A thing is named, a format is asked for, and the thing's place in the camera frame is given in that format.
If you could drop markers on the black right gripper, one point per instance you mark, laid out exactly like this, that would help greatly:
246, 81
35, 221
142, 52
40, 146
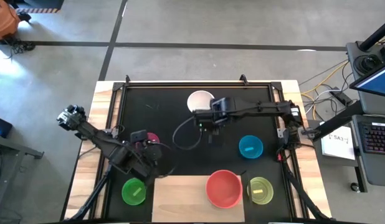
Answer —
208, 118

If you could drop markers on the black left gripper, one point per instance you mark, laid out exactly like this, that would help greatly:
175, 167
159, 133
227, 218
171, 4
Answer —
147, 155

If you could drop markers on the small pink translucent bowl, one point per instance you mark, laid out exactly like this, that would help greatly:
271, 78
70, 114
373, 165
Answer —
154, 137

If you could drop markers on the small teal translucent bowl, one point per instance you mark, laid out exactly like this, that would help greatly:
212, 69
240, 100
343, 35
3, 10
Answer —
251, 142

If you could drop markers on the large red bowl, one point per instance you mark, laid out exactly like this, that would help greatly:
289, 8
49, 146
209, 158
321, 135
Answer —
223, 189

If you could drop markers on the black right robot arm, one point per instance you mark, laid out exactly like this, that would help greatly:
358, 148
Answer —
258, 107

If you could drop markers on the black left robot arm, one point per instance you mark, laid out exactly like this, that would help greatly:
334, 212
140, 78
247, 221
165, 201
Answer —
96, 138

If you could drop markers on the light wooden shelf board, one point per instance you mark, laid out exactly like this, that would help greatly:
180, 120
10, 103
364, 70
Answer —
180, 199

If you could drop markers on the black table mat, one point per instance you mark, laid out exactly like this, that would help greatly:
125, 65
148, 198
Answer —
236, 155

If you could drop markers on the small green translucent bowl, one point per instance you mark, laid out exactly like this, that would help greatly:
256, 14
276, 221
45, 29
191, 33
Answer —
133, 187

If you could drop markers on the large white bowl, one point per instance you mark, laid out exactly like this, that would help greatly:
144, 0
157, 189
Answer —
197, 101

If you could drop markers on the silver metal plate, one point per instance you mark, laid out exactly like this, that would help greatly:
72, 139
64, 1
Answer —
282, 133

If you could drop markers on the small yellow translucent bowl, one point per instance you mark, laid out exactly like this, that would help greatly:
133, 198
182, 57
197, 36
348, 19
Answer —
261, 184

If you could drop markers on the light wooden table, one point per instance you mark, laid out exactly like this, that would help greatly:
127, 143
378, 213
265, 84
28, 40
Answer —
100, 93

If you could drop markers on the white paper sheet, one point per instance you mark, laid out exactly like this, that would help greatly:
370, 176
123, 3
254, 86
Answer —
338, 146

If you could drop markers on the black diagonal support bar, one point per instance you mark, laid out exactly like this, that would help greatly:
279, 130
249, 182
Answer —
339, 119

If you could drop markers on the grey metal stand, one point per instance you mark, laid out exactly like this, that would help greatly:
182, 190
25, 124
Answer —
18, 148

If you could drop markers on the black power strip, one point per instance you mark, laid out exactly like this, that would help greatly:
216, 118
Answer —
340, 96

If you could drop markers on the black device with blue light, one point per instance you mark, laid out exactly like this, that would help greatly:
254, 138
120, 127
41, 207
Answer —
0, 126

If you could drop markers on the black caster wheel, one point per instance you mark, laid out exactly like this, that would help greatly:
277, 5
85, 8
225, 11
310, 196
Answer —
355, 187

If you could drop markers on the black backlit keyboard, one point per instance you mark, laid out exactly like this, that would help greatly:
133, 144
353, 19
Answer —
377, 137

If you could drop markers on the laptop computer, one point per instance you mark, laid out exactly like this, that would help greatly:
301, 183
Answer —
376, 168

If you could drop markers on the black round device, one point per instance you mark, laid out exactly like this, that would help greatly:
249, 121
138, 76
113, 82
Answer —
367, 63

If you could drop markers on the computer monitor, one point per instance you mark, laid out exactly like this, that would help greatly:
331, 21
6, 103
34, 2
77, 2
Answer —
376, 81

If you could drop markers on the black cabinet with hazard stripes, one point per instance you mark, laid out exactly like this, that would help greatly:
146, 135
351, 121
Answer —
40, 4

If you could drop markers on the black pole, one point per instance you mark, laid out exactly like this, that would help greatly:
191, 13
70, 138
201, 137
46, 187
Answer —
377, 33

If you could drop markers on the orange shop vacuum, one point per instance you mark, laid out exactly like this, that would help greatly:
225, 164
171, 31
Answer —
2, 20

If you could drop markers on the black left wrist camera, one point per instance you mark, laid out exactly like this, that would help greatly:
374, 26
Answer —
138, 136

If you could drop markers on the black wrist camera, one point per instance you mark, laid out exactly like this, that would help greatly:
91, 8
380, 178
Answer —
220, 104
138, 136

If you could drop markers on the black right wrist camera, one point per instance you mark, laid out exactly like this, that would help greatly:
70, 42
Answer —
220, 104

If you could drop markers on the black frame clamp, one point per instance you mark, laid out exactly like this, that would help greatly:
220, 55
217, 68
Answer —
243, 79
127, 79

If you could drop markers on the black aluminium table frame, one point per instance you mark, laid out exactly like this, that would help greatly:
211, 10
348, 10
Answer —
167, 84

